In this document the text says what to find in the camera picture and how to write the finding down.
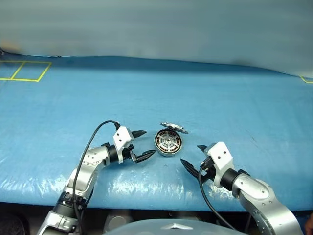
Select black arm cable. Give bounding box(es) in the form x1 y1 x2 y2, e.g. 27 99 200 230
72 120 122 235
198 161 239 235

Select silver metal plate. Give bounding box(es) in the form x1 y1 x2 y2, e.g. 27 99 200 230
160 121 189 135

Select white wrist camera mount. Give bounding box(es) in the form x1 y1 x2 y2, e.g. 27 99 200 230
207 141 233 189
112 126 134 164

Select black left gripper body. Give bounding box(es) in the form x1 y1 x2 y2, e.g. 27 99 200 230
123 144 137 164

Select yellow tape double square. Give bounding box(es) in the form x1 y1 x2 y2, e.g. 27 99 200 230
0 60 52 83

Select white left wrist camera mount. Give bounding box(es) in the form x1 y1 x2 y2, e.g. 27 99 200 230
112 126 134 164

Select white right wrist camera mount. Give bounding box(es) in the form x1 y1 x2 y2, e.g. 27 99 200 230
207 141 233 189

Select grey robot chest cover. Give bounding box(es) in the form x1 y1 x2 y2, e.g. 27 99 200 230
102 218 216 235

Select motor stator with copper windings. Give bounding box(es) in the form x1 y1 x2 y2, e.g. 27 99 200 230
154 128 184 158

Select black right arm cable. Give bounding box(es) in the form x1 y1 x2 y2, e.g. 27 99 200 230
198 161 239 235

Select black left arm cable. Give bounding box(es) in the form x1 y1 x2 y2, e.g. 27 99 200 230
72 120 122 235

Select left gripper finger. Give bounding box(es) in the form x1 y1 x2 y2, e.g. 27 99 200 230
133 149 157 164
131 129 148 140

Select blue plastic table cover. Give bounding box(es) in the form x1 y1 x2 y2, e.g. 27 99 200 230
0 55 313 212

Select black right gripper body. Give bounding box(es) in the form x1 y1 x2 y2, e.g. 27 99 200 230
199 158 219 185

